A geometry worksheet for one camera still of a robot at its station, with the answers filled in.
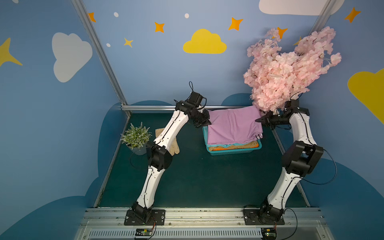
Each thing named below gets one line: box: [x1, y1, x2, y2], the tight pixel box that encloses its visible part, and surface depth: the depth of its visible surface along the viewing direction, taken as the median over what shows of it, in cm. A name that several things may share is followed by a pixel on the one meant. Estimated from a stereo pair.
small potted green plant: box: [120, 122, 153, 156], surface depth 88 cm
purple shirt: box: [207, 105, 263, 145], surface depth 90 cm
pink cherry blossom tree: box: [243, 27, 342, 113], surface depth 65 cm
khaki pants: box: [208, 140, 260, 151], surface depth 92 cm
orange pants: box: [213, 144, 259, 151], surface depth 93 cm
